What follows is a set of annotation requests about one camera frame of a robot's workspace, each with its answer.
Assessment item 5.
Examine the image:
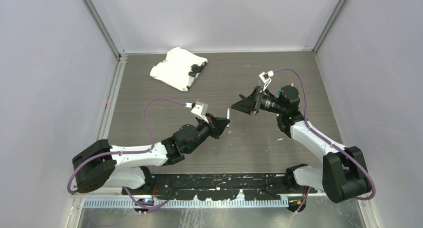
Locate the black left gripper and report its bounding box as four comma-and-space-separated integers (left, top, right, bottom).
186, 113, 229, 154

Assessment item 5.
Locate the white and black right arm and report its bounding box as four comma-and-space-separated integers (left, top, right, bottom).
230, 85, 376, 204

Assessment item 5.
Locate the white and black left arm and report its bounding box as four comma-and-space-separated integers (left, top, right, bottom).
67, 113, 230, 195

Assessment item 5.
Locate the white crumpled cloth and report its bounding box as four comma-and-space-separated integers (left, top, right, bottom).
150, 47, 208, 92

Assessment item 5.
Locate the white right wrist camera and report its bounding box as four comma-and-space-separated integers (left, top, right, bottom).
258, 70, 274, 91

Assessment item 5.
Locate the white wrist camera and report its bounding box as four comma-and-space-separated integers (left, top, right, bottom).
258, 70, 274, 91
191, 101, 209, 123

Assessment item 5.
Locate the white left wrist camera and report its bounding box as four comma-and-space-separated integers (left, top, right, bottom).
191, 101, 209, 123

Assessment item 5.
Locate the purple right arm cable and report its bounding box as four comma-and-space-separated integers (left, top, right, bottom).
272, 68, 377, 214

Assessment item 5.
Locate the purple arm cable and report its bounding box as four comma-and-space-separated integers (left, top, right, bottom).
67, 98, 196, 214
272, 68, 377, 214

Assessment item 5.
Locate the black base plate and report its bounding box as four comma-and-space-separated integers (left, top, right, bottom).
130, 173, 307, 201

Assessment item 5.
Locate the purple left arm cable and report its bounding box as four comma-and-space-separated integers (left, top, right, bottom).
67, 98, 196, 214

